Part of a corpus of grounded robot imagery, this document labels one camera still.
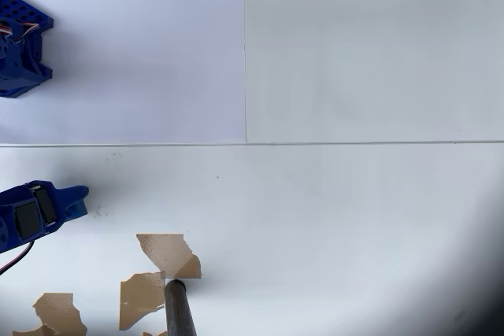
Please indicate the blue grid robot base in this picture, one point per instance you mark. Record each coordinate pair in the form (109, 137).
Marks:
(27, 9)

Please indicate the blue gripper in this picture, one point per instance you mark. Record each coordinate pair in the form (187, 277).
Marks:
(68, 203)

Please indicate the tan torn tape piece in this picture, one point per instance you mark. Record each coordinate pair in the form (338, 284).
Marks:
(167, 253)
(155, 333)
(138, 300)
(35, 331)
(59, 312)

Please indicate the dark metal pole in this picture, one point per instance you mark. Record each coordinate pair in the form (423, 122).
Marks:
(179, 308)

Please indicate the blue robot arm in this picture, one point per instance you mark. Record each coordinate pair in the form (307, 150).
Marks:
(17, 222)

